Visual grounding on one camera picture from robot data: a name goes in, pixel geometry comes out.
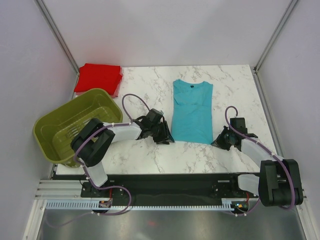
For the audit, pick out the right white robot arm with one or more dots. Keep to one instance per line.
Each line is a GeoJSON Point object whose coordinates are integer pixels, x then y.
{"type": "Point", "coordinates": [278, 182]}

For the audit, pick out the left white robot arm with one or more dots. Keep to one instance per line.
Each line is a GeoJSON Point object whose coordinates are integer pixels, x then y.
{"type": "Point", "coordinates": [91, 144]}

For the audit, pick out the olive green plastic basket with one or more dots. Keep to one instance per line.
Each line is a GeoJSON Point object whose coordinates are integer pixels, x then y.
{"type": "Point", "coordinates": [55, 131]}

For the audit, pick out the white slotted cable duct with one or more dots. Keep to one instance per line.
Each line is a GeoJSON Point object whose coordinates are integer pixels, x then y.
{"type": "Point", "coordinates": [98, 205]}

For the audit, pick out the right aluminium frame post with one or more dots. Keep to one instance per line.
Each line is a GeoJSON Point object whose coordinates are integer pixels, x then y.
{"type": "Point", "coordinates": [276, 33]}

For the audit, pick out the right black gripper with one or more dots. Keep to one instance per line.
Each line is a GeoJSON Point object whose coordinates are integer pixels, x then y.
{"type": "Point", "coordinates": [218, 141]}

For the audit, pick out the folded red t shirt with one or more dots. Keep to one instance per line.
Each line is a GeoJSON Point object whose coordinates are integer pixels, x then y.
{"type": "Point", "coordinates": [102, 76]}

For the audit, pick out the aluminium rail profile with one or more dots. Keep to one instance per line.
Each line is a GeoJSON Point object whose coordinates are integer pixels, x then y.
{"type": "Point", "coordinates": [58, 190]}

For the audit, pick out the aluminium frame post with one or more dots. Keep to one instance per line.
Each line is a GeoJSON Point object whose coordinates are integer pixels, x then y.
{"type": "Point", "coordinates": [276, 33]}
{"type": "Point", "coordinates": [57, 33]}

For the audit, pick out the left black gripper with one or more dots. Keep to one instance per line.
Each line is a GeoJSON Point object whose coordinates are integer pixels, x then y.
{"type": "Point", "coordinates": [165, 136]}

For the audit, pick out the teal t shirt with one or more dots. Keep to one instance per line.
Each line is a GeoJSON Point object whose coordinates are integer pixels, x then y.
{"type": "Point", "coordinates": [192, 112]}

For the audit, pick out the left aluminium frame post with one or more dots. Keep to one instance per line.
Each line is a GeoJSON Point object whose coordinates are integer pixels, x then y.
{"type": "Point", "coordinates": [57, 33]}

